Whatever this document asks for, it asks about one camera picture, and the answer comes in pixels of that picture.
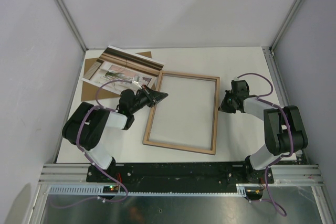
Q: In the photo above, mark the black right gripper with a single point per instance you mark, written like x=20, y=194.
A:
x=223, y=106

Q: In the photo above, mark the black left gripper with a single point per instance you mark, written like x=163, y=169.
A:
x=157, y=96

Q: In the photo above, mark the blue wooden picture frame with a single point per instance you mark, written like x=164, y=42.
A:
x=149, y=129

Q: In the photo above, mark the clear acrylic sheet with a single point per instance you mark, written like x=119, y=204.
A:
x=186, y=111

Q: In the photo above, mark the printed interior photo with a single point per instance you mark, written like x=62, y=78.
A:
x=116, y=68

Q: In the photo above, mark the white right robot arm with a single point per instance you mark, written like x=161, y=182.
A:
x=188, y=121

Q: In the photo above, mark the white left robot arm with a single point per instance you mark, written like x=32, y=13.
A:
x=87, y=124

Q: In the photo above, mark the brown cardboard backing board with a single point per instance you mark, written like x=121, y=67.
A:
x=89, y=93

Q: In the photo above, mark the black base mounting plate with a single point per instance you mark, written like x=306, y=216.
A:
x=182, y=177

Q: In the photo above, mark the grey slotted cable duct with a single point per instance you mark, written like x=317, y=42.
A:
x=239, y=190

